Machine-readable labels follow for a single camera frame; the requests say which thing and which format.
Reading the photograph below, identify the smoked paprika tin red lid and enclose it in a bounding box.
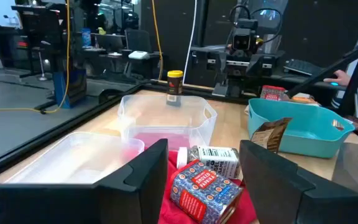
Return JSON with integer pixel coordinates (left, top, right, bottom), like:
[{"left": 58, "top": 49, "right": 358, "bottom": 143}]
[
  {"left": 168, "top": 159, "right": 244, "bottom": 224},
  {"left": 260, "top": 85, "right": 287, "bottom": 101}
]

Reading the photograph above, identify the teal plastic bin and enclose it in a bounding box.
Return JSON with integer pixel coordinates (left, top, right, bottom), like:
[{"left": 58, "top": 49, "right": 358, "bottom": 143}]
[{"left": 247, "top": 98, "right": 356, "bottom": 159}]

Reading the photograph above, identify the shallow clear plastic bin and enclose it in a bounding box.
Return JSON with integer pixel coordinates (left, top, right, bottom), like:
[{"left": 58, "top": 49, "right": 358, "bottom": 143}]
[{"left": 4, "top": 131, "right": 145, "bottom": 185}]

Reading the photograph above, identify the white-lid seasoning jar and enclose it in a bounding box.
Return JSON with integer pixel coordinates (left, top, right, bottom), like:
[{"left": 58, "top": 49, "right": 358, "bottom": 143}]
[{"left": 176, "top": 145, "right": 241, "bottom": 180}]

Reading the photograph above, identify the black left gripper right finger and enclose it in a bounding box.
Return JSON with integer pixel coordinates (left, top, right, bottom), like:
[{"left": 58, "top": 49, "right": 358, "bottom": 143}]
[{"left": 239, "top": 139, "right": 358, "bottom": 224}]

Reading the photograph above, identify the blue canister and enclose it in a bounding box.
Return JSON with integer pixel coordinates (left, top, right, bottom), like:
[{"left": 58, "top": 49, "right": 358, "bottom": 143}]
[{"left": 81, "top": 27, "right": 92, "bottom": 48}]

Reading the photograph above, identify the black standing desk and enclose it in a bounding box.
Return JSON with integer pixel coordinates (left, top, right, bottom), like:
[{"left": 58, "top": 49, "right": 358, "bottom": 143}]
[{"left": 10, "top": 4, "right": 70, "bottom": 79}]

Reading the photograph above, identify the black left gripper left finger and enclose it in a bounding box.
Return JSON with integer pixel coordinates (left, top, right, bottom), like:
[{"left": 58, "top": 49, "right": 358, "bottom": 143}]
[{"left": 0, "top": 138, "right": 169, "bottom": 224}]

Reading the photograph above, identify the yellow-lid dark spice jar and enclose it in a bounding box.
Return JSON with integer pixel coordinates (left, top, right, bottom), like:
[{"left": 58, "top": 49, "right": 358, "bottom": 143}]
[{"left": 166, "top": 70, "right": 185, "bottom": 107}]

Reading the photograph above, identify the black office chair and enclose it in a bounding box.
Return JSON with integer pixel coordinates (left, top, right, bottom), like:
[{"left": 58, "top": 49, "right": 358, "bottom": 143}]
[{"left": 124, "top": 29, "right": 155, "bottom": 78}]

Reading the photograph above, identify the white floor stand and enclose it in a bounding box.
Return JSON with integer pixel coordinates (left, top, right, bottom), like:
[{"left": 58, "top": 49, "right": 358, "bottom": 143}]
[{"left": 37, "top": 40, "right": 52, "bottom": 82}]

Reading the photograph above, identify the white cable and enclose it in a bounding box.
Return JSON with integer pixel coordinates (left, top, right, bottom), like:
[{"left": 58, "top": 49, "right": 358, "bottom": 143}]
[{"left": 182, "top": 0, "right": 198, "bottom": 85}]

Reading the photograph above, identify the brown spice packet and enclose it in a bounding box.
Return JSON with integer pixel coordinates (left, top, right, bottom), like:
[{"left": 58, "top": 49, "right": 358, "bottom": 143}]
[
  {"left": 343, "top": 114, "right": 358, "bottom": 130},
  {"left": 250, "top": 117, "right": 293, "bottom": 154}
]

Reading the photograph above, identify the yellow cable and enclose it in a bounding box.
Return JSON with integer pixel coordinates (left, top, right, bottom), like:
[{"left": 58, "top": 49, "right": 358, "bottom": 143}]
[
  {"left": 150, "top": 0, "right": 165, "bottom": 82},
  {"left": 0, "top": 0, "right": 71, "bottom": 114}
]

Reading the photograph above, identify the black aluminium table frame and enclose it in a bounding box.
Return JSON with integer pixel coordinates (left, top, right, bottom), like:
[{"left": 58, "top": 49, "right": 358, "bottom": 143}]
[{"left": 0, "top": 18, "right": 358, "bottom": 184}]

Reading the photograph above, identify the black side desk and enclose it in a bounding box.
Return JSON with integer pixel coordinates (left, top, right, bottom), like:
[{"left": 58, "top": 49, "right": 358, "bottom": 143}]
[{"left": 253, "top": 70, "right": 347, "bottom": 94}]

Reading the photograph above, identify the white box device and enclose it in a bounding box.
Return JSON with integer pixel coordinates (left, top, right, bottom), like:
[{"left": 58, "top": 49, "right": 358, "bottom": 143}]
[{"left": 127, "top": 50, "right": 151, "bottom": 60}]

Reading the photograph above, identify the black keyboard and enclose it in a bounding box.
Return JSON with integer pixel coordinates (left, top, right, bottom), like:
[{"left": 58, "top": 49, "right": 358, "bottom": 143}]
[{"left": 283, "top": 58, "right": 323, "bottom": 77}]

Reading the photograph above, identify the grey laptop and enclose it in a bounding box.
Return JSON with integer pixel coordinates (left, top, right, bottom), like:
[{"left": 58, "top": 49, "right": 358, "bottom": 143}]
[{"left": 93, "top": 33, "right": 124, "bottom": 54}]

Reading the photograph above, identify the blue box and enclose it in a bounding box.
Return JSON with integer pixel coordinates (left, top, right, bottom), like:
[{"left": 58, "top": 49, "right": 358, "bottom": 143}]
[{"left": 52, "top": 68, "right": 88, "bottom": 110}]

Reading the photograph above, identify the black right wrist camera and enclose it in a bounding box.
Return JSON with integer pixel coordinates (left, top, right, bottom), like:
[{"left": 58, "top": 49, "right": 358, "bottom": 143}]
[{"left": 232, "top": 18, "right": 259, "bottom": 51}]

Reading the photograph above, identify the red cloth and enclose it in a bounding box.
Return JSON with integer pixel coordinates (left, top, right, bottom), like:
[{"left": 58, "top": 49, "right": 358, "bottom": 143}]
[{"left": 157, "top": 150, "right": 258, "bottom": 224}]

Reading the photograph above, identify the deep clear plastic bin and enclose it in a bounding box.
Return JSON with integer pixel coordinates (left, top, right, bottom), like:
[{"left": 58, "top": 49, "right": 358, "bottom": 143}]
[{"left": 117, "top": 94, "right": 218, "bottom": 152}]

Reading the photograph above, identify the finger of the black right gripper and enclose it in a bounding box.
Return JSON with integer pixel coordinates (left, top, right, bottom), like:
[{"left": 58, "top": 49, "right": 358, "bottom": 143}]
[
  {"left": 216, "top": 52, "right": 231, "bottom": 78},
  {"left": 240, "top": 55, "right": 260, "bottom": 79}
]

